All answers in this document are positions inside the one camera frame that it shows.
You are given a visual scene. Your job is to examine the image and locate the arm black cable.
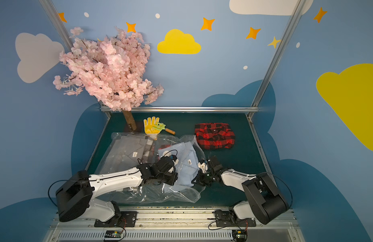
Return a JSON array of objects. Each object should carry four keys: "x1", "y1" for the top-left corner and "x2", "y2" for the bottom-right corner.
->
[
  {"x1": 264, "y1": 172, "x2": 294, "y2": 209},
  {"x1": 47, "y1": 179, "x2": 72, "y2": 208}
]

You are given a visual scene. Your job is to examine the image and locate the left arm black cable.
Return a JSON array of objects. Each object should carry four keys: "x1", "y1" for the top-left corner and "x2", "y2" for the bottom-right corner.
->
[{"x1": 47, "y1": 179, "x2": 72, "y2": 208}]

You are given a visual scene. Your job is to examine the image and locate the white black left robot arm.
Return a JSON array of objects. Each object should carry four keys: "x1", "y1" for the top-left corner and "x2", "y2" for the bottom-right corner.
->
[{"x1": 56, "y1": 154, "x2": 178, "y2": 227}]

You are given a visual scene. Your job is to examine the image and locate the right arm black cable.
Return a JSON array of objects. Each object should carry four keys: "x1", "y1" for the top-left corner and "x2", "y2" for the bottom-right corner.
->
[{"x1": 264, "y1": 172, "x2": 294, "y2": 209}]

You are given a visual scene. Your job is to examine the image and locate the right green circuit board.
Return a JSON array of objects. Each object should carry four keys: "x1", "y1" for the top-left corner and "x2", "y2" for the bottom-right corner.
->
[{"x1": 232, "y1": 230, "x2": 248, "y2": 242}]

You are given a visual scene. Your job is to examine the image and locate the red black plaid shirt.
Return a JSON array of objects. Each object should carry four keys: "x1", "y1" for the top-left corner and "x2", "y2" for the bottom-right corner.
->
[{"x1": 195, "y1": 123, "x2": 235, "y2": 150}]

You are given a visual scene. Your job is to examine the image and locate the grey white plaid shirt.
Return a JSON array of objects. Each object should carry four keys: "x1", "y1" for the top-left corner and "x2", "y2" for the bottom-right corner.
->
[{"x1": 141, "y1": 137, "x2": 157, "y2": 163}]

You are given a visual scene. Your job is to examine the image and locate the aluminium table frame rail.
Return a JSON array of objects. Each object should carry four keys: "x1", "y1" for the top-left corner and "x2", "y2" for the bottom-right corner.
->
[{"x1": 100, "y1": 105, "x2": 260, "y2": 114}]

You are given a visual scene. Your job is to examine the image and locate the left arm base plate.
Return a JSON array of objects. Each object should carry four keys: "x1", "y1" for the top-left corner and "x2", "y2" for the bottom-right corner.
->
[{"x1": 94, "y1": 211, "x2": 138, "y2": 228}]

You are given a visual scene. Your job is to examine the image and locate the green circuit board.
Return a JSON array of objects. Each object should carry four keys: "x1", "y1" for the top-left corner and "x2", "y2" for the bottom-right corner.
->
[
  {"x1": 104, "y1": 230, "x2": 125, "y2": 242},
  {"x1": 232, "y1": 230, "x2": 248, "y2": 242}
]

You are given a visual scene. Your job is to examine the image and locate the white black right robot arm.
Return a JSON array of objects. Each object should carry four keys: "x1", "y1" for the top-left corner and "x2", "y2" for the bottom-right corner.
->
[{"x1": 192, "y1": 156, "x2": 290, "y2": 225}]

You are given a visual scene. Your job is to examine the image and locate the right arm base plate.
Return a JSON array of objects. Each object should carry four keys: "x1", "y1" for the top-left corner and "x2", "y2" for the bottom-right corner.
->
[{"x1": 213, "y1": 210, "x2": 257, "y2": 228}]

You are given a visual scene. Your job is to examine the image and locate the pink blossom artificial tree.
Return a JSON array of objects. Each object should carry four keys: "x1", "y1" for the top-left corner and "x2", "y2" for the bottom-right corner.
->
[{"x1": 53, "y1": 27, "x2": 164, "y2": 131}]

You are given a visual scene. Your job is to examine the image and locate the yellow hand-shaped clapper toy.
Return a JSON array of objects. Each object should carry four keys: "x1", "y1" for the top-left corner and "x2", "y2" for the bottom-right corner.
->
[{"x1": 143, "y1": 117, "x2": 176, "y2": 135}]

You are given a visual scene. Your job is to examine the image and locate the left green circuit board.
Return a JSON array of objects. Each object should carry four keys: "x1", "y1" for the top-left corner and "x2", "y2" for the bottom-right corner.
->
[{"x1": 104, "y1": 230, "x2": 125, "y2": 242}]

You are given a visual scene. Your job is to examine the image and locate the light blue shirt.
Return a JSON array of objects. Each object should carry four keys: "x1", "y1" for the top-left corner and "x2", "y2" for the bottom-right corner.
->
[{"x1": 158, "y1": 142, "x2": 200, "y2": 193}]

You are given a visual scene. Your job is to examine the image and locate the clear plastic vacuum bag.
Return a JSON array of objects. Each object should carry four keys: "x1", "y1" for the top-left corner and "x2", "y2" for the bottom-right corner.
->
[{"x1": 95, "y1": 133, "x2": 205, "y2": 205}]

